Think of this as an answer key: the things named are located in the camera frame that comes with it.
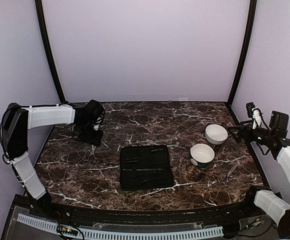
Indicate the plain white bowl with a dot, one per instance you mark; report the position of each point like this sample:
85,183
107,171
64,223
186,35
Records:
216,134

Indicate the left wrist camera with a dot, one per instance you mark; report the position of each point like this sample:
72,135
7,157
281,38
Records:
94,111

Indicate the left black frame post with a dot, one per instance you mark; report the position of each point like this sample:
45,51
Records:
48,50

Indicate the white slotted cable duct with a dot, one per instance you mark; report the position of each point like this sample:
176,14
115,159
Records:
104,231

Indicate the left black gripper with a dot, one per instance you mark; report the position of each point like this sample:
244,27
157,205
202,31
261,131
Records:
95,141

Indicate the black frame post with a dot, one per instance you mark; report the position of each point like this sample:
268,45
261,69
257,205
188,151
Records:
243,53
48,50

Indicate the silver scissors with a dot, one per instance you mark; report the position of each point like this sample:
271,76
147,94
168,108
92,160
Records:
225,179
92,157

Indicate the black front rail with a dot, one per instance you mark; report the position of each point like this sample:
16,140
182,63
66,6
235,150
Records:
236,224

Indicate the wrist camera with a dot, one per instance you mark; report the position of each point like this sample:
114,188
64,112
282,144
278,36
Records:
94,111
279,121

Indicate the right black frame post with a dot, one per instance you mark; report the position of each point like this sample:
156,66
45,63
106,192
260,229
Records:
243,53

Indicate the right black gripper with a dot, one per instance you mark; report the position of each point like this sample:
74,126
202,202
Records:
242,128

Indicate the white and teal bowl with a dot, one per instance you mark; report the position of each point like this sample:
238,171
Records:
201,155

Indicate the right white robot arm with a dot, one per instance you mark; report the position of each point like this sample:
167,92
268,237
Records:
264,198

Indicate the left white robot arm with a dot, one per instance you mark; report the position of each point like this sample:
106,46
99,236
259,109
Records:
18,120

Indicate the black zippered tool case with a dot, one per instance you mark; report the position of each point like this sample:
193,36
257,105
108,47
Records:
140,161

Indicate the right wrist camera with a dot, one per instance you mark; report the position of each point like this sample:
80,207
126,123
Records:
279,121

